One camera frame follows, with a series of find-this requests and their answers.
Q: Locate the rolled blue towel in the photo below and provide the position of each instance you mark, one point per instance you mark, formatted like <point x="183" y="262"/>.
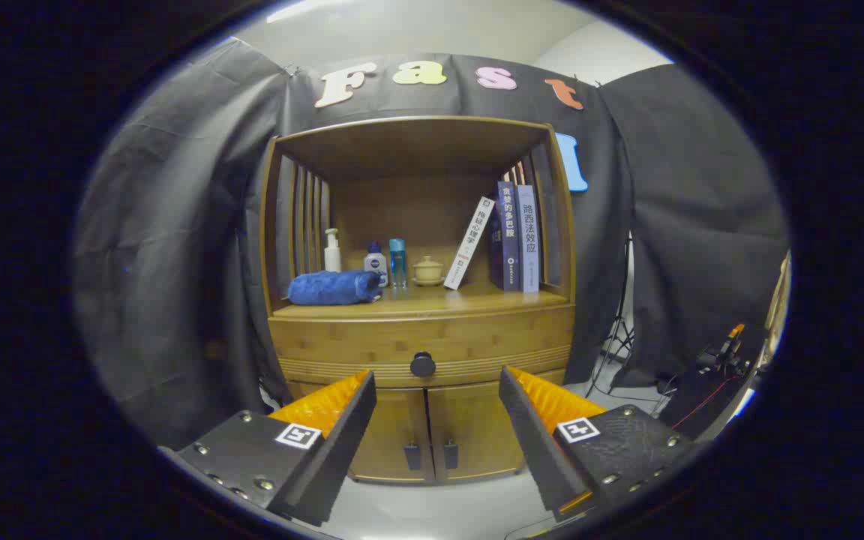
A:
<point x="331" y="289"/>

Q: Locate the wooden cabinet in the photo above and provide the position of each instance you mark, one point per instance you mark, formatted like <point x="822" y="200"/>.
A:
<point x="417" y="150"/>

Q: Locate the white book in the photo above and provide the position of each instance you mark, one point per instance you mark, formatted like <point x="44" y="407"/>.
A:
<point x="469" y="244"/>

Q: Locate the black backdrop cloth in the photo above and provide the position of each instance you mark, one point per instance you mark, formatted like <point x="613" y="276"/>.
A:
<point x="177" y="225"/>

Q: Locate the black orange device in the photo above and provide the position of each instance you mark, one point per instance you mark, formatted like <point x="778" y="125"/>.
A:
<point x="728" y="352"/>

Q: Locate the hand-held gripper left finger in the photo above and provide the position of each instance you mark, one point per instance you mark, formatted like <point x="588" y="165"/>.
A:
<point x="342" y="450"/>

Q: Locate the pale lavender book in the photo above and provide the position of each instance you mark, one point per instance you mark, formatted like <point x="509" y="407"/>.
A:
<point x="529" y="240"/>

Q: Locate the black tripod stand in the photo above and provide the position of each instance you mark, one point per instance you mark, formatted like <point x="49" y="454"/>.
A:
<point x="622" y="330"/>

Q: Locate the white pump bottle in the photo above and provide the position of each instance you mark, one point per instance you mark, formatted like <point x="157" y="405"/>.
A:
<point x="332" y="259"/>

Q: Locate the clear blue bottle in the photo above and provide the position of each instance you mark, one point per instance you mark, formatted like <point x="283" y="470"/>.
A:
<point x="397" y="262"/>

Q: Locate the white bottle with blue cap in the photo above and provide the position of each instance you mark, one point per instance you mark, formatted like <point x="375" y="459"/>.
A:
<point x="376" y="264"/>

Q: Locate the wooden drawer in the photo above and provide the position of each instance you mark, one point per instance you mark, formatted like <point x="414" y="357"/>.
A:
<point x="477" y="337"/>

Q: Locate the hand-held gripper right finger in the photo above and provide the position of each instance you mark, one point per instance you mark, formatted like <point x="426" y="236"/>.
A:
<point x="533" y="442"/>

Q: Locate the wooden countertop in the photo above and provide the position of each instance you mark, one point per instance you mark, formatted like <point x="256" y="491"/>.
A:
<point x="462" y="300"/>

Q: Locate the dark blue book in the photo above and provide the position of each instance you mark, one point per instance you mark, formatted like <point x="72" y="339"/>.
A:
<point x="509" y="240"/>

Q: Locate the beige lidded teacup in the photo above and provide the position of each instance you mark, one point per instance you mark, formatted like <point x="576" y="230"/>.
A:
<point x="427" y="270"/>

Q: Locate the wooden cabinet door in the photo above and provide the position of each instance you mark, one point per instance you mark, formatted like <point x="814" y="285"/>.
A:
<point x="394" y="435"/>
<point x="477" y="435"/>

